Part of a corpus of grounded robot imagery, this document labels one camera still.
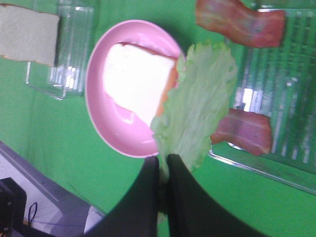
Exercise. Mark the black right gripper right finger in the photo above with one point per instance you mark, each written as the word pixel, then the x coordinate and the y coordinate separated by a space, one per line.
pixel 194 213

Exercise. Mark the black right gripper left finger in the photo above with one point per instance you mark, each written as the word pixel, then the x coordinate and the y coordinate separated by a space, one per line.
pixel 136 213

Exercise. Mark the bacon strip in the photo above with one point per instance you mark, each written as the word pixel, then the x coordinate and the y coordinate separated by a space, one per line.
pixel 241 24
pixel 248 130

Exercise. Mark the bread slice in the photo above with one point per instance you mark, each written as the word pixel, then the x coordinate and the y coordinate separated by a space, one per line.
pixel 28 35
pixel 138 79

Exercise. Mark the green lettuce leaf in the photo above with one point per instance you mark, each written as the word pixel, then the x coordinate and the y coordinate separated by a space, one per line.
pixel 207 78

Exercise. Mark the pink round plate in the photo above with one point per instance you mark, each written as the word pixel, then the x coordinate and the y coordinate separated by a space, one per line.
pixel 119 128

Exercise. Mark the black box on floor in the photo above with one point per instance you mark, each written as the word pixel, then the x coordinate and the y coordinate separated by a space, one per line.
pixel 12 206

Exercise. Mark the clear plastic bread tray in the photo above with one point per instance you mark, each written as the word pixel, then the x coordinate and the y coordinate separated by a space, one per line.
pixel 66 78

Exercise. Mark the clear plastic toppings tray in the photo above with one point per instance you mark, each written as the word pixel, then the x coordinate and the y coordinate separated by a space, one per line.
pixel 280 82

